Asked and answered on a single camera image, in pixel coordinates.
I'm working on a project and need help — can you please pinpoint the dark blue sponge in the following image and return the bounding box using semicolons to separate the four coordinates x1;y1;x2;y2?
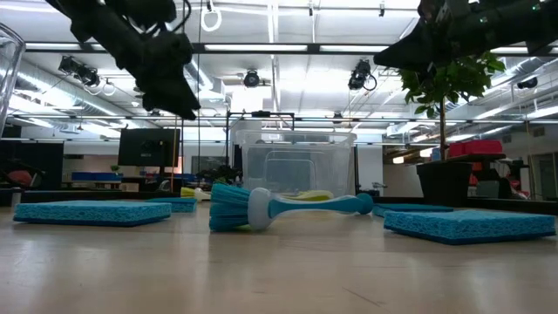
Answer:
371;202;455;218
146;196;199;214

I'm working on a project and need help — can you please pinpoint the clear shallow plastic tray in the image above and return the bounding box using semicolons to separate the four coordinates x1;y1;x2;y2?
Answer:
0;22;26;137

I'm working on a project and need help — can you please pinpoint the black aluminium table frame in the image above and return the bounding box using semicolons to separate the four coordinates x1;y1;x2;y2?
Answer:
0;188;558;215

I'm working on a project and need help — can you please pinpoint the white hanging ring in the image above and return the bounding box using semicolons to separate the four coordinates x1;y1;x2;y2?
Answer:
200;5;223;33

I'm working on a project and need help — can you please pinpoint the light blue sponge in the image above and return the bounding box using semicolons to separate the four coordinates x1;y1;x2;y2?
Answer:
383;209;558;246
12;200;173;229

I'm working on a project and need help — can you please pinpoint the green leafy plant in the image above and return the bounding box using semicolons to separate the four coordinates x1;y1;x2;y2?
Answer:
398;51;507;163

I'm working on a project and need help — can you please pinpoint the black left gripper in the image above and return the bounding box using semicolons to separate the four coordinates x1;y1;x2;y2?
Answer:
132;31;202;122

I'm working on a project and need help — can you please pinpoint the black overhead camera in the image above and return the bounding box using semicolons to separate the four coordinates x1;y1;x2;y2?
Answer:
242;68;262;89
516;76;540;91
347;58;378;92
58;55;102;88

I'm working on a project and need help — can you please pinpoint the black partition screen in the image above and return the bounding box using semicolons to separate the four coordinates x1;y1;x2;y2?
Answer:
0;140;65;193

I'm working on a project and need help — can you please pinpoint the red storage box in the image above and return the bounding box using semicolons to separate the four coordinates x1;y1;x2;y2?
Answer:
447;139;504;158

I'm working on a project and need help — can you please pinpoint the clear deep plastic bin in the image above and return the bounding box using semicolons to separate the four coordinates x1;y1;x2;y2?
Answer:
237;129;357;198

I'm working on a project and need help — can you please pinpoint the black monitor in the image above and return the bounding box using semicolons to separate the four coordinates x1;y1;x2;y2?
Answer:
117;127;181;168

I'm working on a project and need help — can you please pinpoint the black plant pot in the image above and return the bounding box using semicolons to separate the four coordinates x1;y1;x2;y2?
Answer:
416;161;474;208

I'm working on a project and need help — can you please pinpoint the distant black metal frame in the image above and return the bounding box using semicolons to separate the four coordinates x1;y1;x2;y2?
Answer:
224;109;296;169

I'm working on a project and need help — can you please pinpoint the black overhead frame bar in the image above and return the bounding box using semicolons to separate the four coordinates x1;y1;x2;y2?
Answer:
24;41;558;57

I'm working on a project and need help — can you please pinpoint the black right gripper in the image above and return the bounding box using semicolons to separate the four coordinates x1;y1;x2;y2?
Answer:
373;0;499;73

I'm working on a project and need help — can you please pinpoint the blue dish brush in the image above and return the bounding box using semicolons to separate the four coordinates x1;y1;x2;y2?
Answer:
208;181;375;232

